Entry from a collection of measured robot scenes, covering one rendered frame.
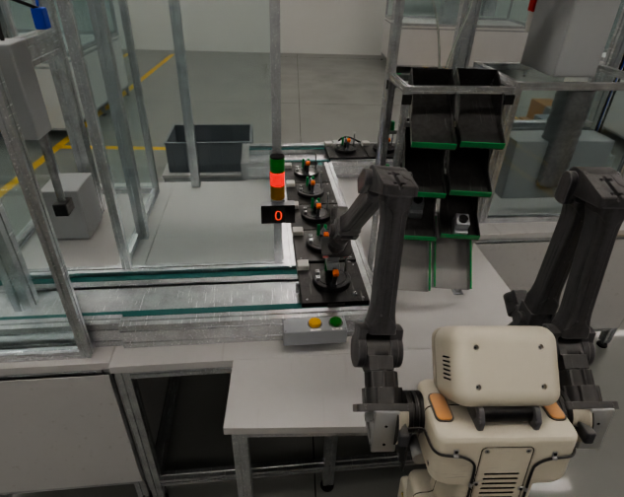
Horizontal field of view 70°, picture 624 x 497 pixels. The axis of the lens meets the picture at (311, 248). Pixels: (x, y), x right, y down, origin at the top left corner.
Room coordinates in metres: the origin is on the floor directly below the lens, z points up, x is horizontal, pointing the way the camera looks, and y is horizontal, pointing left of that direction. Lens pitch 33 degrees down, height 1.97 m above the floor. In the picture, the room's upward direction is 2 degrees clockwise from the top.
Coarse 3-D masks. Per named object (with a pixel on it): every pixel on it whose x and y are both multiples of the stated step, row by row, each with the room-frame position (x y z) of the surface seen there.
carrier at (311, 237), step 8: (296, 232) 1.64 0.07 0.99; (304, 232) 1.68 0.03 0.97; (312, 232) 1.68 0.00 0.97; (320, 232) 1.59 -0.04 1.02; (328, 232) 1.68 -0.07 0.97; (296, 240) 1.61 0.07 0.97; (304, 240) 1.61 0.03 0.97; (312, 240) 1.58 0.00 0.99; (296, 248) 1.54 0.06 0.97; (304, 248) 1.54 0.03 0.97; (312, 248) 1.53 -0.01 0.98; (320, 248) 1.52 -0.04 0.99; (352, 248) 1.55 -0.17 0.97; (296, 256) 1.48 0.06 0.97; (304, 256) 1.48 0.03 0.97; (312, 256) 1.49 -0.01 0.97; (320, 256) 1.49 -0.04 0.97; (352, 256) 1.50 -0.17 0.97; (296, 264) 1.45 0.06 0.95
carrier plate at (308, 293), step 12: (312, 264) 1.43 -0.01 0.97; (348, 264) 1.44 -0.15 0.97; (300, 276) 1.35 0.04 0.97; (360, 276) 1.36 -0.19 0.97; (300, 288) 1.28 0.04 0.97; (312, 288) 1.28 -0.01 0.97; (348, 288) 1.29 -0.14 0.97; (360, 288) 1.29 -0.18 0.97; (312, 300) 1.22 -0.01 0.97; (324, 300) 1.22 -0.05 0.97; (336, 300) 1.22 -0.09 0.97; (348, 300) 1.22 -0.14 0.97; (360, 300) 1.22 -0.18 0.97
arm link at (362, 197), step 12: (360, 180) 0.94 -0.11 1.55; (372, 180) 0.90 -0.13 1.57; (360, 192) 0.93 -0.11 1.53; (372, 192) 0.93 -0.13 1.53; (360, 204) 1.00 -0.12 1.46; (372, 204) 0.96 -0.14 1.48; (348, 216) 1.09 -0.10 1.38; (360, 216) 1.02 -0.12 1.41; (336, 228) 1.15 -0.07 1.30; (348, 228) 1.09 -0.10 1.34; (360, 228) 1.09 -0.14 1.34
